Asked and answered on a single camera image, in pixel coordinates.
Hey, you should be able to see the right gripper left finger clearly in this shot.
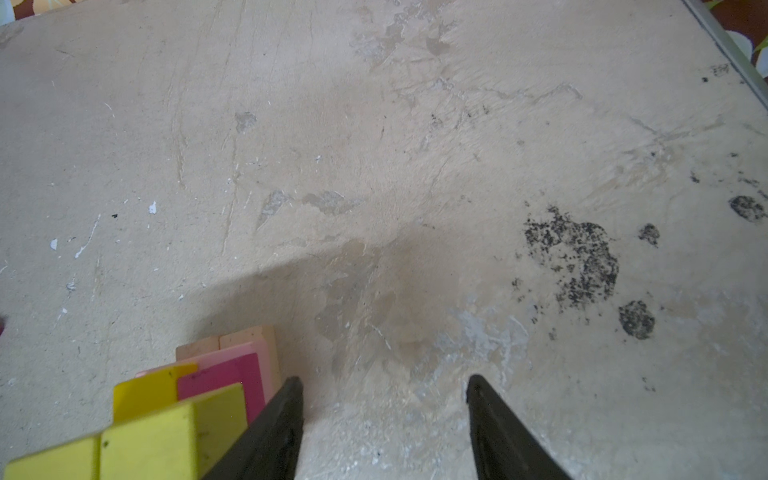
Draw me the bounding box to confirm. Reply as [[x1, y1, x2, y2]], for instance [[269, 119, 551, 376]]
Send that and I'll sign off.
[[203, 376, 304, 480]]

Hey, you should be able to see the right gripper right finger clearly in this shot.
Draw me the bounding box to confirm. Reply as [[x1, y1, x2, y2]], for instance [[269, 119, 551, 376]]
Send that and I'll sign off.
[[466, 374, 570, 480]]

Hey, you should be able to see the magenta wood block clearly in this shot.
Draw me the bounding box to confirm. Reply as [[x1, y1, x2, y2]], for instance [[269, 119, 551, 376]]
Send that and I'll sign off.
[[177, 353, 268, 423]]

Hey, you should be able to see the lime green cube block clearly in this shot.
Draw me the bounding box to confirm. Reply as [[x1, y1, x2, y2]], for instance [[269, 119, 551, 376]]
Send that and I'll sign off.
[[100, 384, 248, 479]]

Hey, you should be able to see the pink wood block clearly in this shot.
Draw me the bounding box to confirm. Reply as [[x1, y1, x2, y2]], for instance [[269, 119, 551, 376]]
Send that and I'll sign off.
[[135, 340, 282, 403]]

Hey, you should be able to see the natural wood plank block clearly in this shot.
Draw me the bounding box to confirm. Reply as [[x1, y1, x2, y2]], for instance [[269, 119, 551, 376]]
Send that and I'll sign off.
[[175, 325, 282, 388]]

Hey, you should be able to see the yellow wood block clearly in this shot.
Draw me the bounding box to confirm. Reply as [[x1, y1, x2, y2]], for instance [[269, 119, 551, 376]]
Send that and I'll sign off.
[[112, 364, 198, 423]]

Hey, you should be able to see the small yellow-green block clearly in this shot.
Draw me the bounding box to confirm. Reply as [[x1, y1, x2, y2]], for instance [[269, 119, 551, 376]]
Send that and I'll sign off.
[[4, 434, 101, 480]]

